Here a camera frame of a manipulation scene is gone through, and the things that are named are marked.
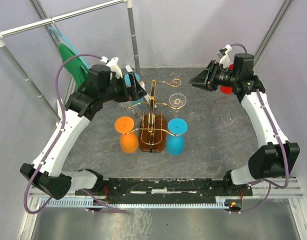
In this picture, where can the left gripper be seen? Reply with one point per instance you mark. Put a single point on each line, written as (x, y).
(135, 92)

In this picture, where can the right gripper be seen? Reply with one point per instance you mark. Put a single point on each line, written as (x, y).
(199, 81)

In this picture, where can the red wine glass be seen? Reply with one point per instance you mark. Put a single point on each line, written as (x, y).
(226, 89)

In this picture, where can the clear wine glass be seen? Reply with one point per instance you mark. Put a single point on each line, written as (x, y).
(177, 101)
(130, 109)

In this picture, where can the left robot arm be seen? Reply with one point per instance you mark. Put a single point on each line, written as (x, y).
(104, 83)

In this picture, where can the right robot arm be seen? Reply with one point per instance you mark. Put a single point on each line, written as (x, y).
(276, 155)

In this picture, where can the light blue back glass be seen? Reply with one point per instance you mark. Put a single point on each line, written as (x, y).
(128, 84)

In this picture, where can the brown wooden rack base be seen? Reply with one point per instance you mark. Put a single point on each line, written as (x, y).
(152, 141)

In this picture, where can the orange wine glass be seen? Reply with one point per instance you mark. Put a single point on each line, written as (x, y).
(128, 140)

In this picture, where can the blue front wine glass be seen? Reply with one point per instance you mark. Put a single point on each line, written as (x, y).
(175, 141)

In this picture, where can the green cloth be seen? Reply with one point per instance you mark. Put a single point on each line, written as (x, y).
(75, 67)

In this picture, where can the blue clothes hanger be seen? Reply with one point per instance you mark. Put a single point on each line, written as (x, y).
(55, 33)

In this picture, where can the gold wire glass rack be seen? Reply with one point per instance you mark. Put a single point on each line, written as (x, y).
(152, 104)

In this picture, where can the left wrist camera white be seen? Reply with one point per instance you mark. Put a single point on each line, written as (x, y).
(113, 64)

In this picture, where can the light blue cable duct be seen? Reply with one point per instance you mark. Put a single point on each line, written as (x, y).
(87, 202)

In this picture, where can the silver clothes rail frame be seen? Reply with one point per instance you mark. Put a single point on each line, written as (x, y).
(104, 32)

